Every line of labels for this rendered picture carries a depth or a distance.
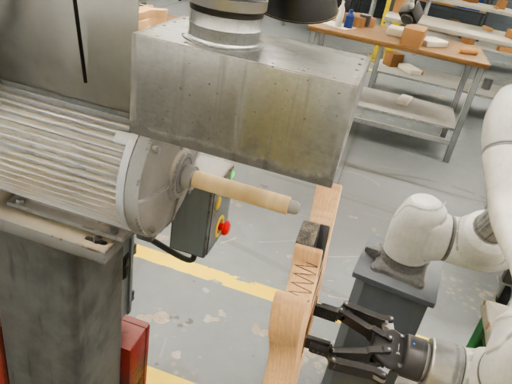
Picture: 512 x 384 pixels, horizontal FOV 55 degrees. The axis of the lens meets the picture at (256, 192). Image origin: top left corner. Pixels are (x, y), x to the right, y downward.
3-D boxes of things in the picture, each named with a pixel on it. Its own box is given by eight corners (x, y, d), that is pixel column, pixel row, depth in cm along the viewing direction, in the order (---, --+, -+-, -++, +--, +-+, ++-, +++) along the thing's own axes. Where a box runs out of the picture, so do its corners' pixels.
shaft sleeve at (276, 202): (194, 169, 89) (200, 171, 92) (189, 187, 89) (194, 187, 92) (290, 196, 86) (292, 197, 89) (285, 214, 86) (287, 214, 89)
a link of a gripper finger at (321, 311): (337, 312, 92) (338, 309, 93) (302, 301, 93) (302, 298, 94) (334, 322, 94) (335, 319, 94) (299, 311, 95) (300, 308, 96)
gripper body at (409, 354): (415, 393, 87) (363, 376, 88) (418, 353, 93) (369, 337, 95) (428, 369, 82) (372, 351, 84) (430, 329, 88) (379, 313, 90)
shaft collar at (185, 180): (184, 162, 89) (191, 164, 93) (177, 187, 89) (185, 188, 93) (194, 165, 88) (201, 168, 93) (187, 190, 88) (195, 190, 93)
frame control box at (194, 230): (107, 261, 126) (107, 172, 113) (147, 220, 144) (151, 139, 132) (196, 291, 122) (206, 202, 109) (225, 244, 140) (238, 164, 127)
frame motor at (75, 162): (-47, 206, 94) (-71, 73, 81) (45, 153, 117) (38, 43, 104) (148, 270, 87) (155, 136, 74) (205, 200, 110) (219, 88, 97)
